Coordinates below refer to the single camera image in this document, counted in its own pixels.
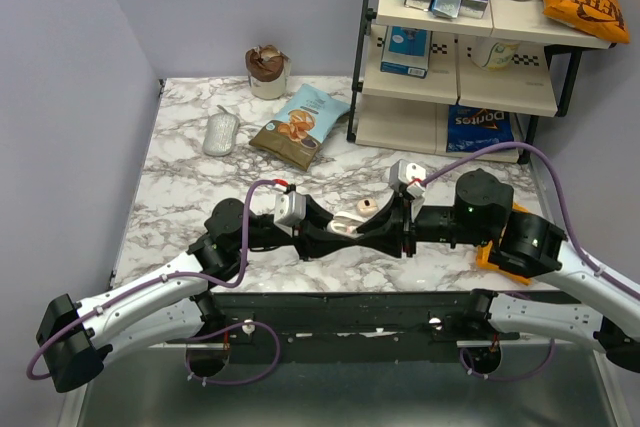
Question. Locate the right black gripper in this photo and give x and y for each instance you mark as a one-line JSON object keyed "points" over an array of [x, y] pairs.
{"points": [[384, 230]]}

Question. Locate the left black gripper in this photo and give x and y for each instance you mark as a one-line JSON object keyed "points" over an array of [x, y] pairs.
{"points": [[313, 240]]}

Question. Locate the beige earbud charging case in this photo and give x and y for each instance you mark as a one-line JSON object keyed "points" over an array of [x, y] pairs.
{"points": [[367, 207]]}

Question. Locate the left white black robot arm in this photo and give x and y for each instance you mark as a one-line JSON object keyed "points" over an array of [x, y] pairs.
{"points": [[76, 339]]}

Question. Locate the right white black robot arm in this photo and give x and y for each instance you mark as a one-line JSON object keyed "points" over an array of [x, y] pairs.
{"points": [[605, 315]]}

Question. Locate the orange snack bag on table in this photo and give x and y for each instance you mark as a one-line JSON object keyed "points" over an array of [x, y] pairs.
{"points": [[482, 262]]}

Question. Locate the light blue chip bag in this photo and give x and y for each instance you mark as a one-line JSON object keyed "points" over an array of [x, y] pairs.
{"points": [[296, 133]]}

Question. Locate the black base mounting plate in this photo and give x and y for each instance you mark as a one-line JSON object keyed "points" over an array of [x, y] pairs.
{"points": [[252, 329]]}

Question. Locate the blue Doritos chip bag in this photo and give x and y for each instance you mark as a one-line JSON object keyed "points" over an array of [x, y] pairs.
{"points": [[471, 129]]}

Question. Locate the silver glitter pouch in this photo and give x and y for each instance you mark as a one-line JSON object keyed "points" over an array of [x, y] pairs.
{"points": [[221, 131]]}

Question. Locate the brown white paper cup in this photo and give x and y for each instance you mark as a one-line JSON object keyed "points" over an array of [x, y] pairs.
{"points": [[268, 70]]}

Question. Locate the blue box on shelf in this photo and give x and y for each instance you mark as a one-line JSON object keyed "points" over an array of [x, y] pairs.
{"points": [[406, 52]]}

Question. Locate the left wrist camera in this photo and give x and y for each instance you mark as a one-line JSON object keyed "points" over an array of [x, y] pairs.
{"points": [[289, 209]]}

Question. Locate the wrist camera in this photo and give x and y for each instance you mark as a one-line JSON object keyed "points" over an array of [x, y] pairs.
{"points": [[406, 178], [289, 209]]}

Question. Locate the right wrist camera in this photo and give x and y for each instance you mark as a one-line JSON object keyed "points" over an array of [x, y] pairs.
{"points": [[406, 178]]}

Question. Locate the black frame beige shelf rack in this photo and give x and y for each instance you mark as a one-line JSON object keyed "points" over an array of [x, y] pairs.
{"points": [[408, 113]]}

